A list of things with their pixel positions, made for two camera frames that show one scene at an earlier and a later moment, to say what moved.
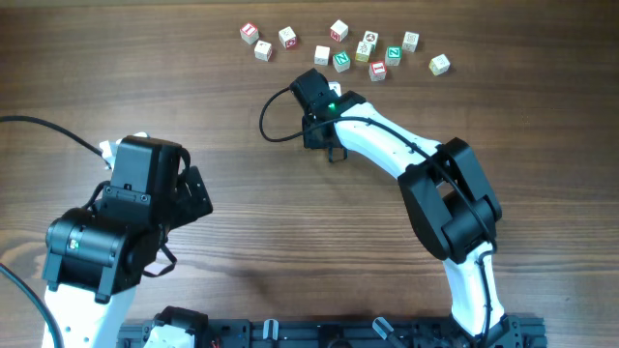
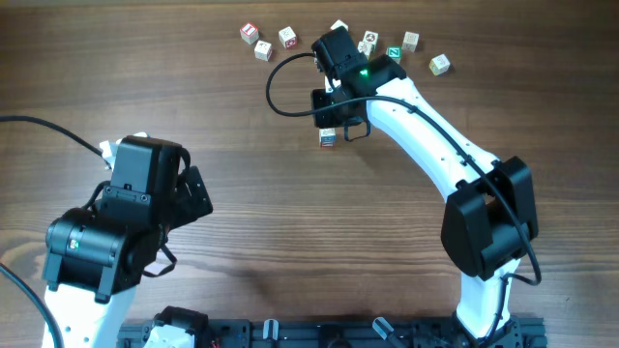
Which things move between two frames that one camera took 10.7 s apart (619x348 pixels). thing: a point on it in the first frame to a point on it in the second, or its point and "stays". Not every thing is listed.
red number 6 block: x=287 y=37 stays
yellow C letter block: x=439 y=65 stays
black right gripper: x=310 y=141 to x=324 y=120
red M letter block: x=338 y=31 stays
